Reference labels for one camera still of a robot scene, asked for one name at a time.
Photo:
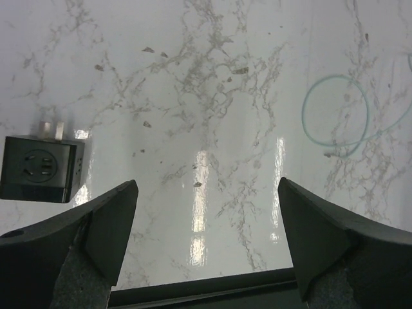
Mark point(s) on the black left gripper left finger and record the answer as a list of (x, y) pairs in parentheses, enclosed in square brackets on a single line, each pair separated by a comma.
[(71, 260)]

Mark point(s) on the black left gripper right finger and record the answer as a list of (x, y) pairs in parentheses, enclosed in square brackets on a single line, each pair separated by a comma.
[(342, 259)]

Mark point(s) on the black cube socket adapter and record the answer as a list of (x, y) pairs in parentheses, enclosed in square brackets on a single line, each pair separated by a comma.
[(42, 167)]

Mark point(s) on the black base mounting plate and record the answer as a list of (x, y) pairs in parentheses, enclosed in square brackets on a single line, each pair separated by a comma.
[(266, 289)]

